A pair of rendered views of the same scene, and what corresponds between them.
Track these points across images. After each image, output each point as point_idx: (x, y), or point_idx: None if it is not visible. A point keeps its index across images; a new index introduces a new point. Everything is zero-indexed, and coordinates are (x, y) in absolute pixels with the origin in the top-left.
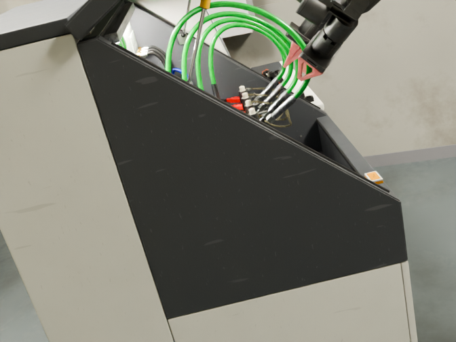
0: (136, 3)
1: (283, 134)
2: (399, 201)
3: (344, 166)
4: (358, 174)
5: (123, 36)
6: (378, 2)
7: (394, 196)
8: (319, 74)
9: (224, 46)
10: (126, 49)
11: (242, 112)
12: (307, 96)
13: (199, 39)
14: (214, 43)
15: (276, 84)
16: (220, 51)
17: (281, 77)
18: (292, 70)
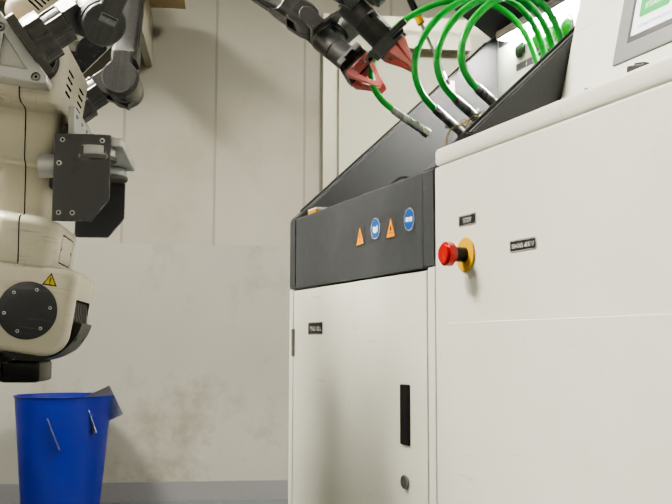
0: None
1: (381, 136)
2: (291, 220)
3: (336, 177)
4: (325, 187)
5: (562, 19)
6: (291, 31)
7: (295, 216)
8: (357, 89)
9: (634, 2)
10: (477, 49)
11: (409, 111)
12: (472, 132)
13: (430, 47)
14: (549, 19)
15: (479, 96)
16: (573, 27)
17: (469, 85)
18: (436, 78)
